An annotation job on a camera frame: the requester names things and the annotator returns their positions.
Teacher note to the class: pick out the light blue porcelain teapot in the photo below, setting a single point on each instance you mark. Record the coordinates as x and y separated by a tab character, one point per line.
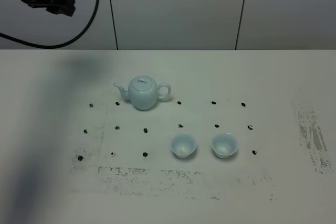
143	92

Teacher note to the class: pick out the left blue porcelain teacup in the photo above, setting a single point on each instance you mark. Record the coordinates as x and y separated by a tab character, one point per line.
183	145

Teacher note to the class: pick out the blue porcelain teacup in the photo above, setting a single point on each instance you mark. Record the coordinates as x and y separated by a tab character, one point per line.
224	145
183	145

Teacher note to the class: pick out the right blue porcelain teacup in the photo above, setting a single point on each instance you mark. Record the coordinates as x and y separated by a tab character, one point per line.
224	145

